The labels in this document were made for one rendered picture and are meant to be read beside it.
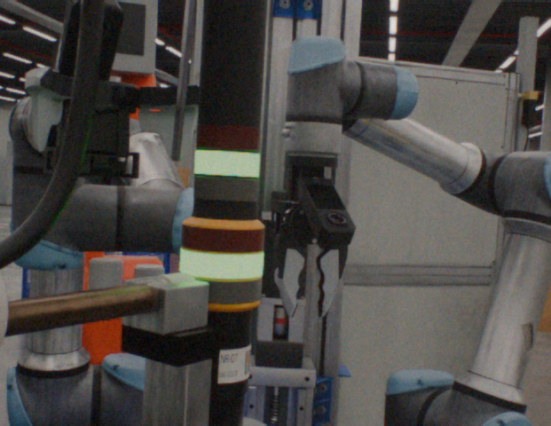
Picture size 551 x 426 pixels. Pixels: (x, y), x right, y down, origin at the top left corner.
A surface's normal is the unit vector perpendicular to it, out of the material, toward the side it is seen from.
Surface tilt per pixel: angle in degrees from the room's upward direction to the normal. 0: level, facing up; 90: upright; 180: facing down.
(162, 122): 94
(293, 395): 90
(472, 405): 74
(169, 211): 67
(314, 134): 90
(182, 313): 90
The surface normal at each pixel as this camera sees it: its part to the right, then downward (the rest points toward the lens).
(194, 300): 0.80, 0.07
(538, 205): -0.44, -0.24
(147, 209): 0.24, -0.33
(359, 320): 0.31, 0.07
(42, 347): -0.16, 0.11
